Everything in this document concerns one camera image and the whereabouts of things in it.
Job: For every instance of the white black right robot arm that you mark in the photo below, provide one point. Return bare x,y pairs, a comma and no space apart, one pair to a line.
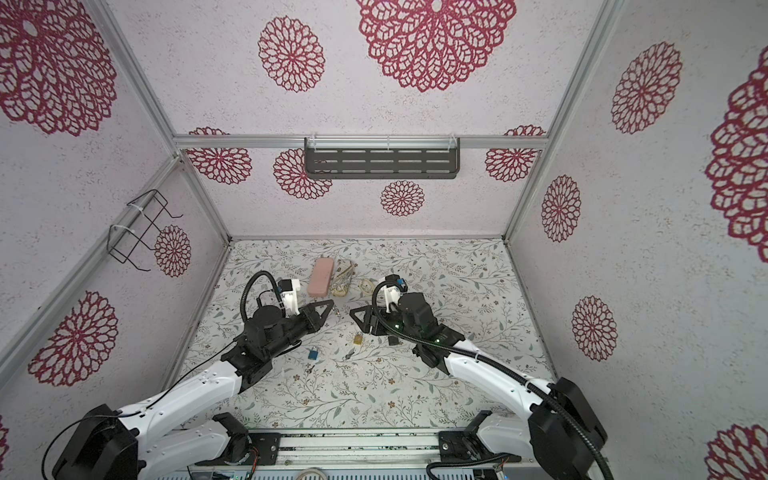
551,423

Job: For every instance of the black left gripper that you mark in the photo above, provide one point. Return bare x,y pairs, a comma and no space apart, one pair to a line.
306,321

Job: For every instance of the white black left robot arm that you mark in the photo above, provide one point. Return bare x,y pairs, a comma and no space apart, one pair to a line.
144,440

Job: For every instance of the patterned cream pouch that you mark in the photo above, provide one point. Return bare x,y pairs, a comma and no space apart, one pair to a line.
342,277

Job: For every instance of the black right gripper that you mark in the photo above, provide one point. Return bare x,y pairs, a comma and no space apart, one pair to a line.
378,317

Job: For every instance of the black wire wall rack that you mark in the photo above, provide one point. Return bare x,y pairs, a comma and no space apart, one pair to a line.
124,239

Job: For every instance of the dark grey wall shelf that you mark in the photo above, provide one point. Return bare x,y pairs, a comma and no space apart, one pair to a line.
387,159

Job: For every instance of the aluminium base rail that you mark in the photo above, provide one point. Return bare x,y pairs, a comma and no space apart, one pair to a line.
337,454

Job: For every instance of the pink rectangular case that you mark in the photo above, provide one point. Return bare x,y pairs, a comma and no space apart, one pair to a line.
320,278

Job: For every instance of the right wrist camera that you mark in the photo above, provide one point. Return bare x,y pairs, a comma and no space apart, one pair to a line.
393,290

